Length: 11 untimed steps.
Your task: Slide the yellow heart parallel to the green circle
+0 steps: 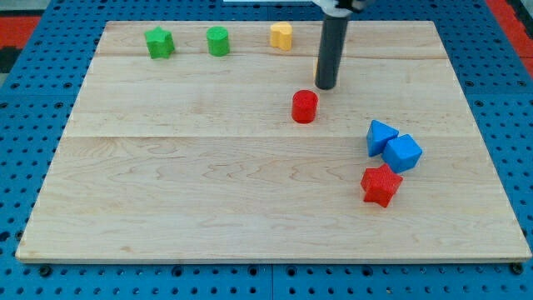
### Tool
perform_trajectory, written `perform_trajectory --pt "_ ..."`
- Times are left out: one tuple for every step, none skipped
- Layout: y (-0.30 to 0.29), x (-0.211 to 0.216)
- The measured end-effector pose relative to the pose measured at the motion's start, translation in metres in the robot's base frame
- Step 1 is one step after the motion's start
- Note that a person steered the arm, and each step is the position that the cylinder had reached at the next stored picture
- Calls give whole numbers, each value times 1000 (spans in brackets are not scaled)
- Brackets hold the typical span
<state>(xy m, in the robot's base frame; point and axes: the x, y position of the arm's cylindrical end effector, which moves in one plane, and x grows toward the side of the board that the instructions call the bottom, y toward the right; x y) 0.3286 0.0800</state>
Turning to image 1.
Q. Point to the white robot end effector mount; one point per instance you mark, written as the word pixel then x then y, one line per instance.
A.
pixel 341 8

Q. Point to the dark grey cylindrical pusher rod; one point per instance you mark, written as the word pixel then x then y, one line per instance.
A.
pixel 333 33

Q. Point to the yellow heart block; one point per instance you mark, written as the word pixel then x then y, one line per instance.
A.
pixel 281 35

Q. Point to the yellow block behind rod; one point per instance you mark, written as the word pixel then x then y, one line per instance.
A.
pixel 315 67

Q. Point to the red cylinder block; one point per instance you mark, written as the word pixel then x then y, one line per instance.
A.
pixel 304 106

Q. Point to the blue triangle block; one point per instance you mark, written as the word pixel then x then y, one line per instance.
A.
pixel 378 135

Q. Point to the green cylinder block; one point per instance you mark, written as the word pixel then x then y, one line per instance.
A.
pixel 218 41

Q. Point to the blue cube block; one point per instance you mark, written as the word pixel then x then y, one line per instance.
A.
pixel 402 153

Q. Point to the red star block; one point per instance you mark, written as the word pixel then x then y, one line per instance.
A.
pixel 380 185

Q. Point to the green star block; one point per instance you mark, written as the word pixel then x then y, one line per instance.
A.
pixel 159 43

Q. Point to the light wooden board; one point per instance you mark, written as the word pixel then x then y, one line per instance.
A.
pixel 196 159

